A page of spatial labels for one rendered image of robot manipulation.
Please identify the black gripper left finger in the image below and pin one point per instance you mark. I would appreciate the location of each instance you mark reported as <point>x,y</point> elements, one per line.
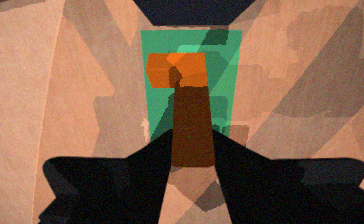
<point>140,178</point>

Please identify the orange l-shaped part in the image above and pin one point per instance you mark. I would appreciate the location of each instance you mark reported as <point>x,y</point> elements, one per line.
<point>192,143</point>

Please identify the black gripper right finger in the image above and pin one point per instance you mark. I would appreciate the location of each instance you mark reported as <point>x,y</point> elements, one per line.
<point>253,185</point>

